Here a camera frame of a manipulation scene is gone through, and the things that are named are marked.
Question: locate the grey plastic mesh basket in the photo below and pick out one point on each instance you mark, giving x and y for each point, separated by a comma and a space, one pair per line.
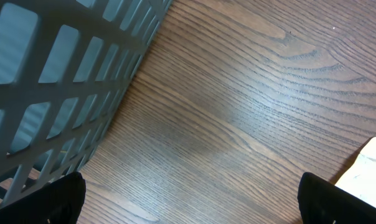
64, 69

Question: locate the beige pet treat bag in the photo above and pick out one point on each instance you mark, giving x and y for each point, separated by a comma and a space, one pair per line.
360, 179

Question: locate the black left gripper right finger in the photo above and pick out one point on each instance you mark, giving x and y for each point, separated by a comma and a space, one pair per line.
320, 202

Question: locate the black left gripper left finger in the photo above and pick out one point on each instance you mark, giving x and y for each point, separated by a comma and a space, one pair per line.
59, 202

